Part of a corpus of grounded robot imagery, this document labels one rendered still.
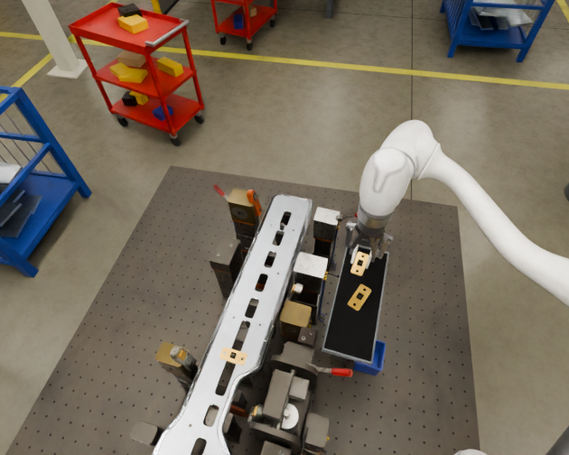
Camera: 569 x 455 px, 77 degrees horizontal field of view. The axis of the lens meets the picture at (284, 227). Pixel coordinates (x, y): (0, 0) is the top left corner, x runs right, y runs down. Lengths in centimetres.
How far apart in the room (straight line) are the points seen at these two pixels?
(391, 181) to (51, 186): 282
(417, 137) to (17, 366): 249
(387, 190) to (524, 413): 188
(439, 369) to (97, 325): 141
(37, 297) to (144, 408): 155
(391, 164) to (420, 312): 97
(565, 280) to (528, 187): 259
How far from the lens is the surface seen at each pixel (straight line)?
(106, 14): 363
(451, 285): 179
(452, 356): 165
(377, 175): 82
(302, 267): 121
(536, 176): 363
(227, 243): 138
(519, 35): 523
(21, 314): 292
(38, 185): 335
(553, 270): 93
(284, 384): 99
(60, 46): 488
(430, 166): 96
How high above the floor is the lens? 216
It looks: 53 degrees down
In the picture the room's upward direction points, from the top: 2 degrees counter-clockwise
